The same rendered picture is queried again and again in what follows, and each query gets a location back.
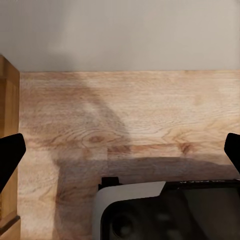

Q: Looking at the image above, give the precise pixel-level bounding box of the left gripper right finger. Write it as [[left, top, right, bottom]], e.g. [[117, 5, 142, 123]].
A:
[[224, 132, 240, 173]]

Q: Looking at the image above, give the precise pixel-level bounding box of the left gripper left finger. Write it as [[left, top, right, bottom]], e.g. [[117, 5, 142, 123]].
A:
[[0, 133, 26, 193]]

